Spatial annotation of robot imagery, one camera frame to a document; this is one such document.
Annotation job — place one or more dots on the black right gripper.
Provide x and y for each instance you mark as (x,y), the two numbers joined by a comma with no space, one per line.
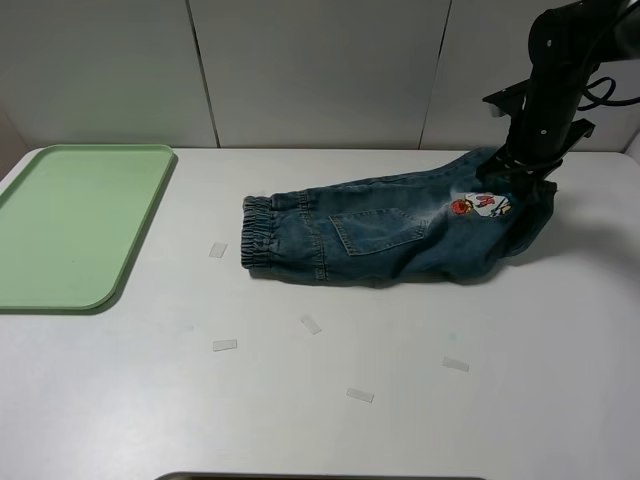
(541,132)

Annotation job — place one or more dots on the blue children's denim shorts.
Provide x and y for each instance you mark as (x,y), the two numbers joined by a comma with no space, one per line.
(443,222)

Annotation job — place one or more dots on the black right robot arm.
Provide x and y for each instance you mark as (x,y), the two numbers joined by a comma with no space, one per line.
(566,46)

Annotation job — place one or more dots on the green plastic tray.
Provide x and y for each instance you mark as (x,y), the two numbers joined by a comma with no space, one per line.
(71,221)

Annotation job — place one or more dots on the clear tape piece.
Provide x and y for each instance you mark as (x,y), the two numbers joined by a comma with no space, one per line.
(310,324)
(455,364)
(223,345)
(360,395)
(217,250)

